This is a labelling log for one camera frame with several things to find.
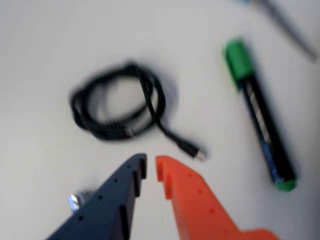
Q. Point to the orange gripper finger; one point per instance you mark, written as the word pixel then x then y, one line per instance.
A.
pixel 200 205

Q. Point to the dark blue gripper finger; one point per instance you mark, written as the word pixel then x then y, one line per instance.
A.
pixel 105 207

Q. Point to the small silver bolt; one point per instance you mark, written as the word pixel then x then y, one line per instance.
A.
pixel 75 201

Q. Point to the black marker with green cap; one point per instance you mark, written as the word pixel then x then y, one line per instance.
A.
pixel 260 120

